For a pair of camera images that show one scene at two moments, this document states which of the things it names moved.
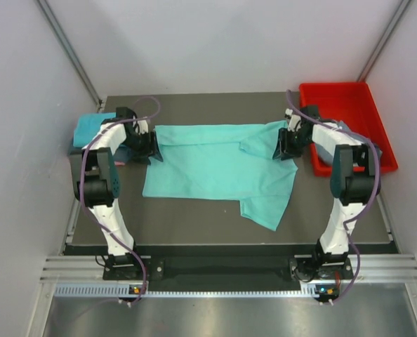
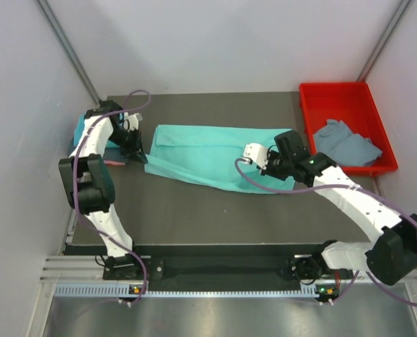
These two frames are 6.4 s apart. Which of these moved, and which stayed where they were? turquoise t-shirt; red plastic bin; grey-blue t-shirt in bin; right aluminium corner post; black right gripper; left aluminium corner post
Moved: turquoise t-shirt; black right gripper
Stayed: left aluminium corner post; grey-blue t-shirt in bin; right aluminium corner post; red plastic bin
